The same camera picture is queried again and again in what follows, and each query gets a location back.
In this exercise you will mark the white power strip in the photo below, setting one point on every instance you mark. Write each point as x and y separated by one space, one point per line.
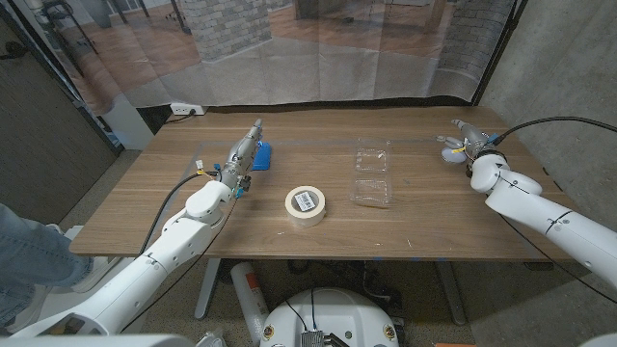
185 108

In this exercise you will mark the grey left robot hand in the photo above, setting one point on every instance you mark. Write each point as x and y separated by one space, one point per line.
241 156

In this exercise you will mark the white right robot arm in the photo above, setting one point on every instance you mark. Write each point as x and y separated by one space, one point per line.
544 217

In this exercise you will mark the white table leg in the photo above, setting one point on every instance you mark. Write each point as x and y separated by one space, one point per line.
208 289

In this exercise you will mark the perforated wall panel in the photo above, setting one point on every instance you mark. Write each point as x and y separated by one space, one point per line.
43 154

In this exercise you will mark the white jar lid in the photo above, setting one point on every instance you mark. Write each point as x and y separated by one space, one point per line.
450 156

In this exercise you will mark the person leg in jeans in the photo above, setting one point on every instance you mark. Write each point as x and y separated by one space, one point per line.
34 255

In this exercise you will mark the black slanted frame pole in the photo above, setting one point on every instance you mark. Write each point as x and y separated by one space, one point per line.
48 62

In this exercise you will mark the grey table leg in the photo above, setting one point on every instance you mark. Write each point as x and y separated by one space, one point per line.
452 294

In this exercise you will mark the black backdrop stand pole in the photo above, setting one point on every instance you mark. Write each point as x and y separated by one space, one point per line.
499 50

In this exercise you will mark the printed room backdrop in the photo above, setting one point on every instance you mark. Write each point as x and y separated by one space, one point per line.
289 62

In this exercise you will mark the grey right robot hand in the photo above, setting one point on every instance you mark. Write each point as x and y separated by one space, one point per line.
474 140

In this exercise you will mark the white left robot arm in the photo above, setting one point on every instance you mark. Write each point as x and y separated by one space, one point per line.
154 260

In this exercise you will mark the white cylinder with orange label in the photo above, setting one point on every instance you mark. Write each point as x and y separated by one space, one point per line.
250 299

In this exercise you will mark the clear plastic clamshell container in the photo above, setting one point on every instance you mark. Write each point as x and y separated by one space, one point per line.
371 193

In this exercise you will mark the white robot torso base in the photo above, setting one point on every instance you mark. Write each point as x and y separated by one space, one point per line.
332 313

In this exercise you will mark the black wall hook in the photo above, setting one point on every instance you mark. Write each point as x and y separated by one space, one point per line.
13 49

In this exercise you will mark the blue block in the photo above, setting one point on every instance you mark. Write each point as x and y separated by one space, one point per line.
262 159

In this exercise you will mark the clear plastic bag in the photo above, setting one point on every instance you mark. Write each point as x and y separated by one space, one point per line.
211 339

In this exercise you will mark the white board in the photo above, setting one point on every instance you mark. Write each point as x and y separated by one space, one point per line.
127 125

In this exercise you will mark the masking tape roll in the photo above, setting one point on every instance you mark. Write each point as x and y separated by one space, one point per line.
290 209

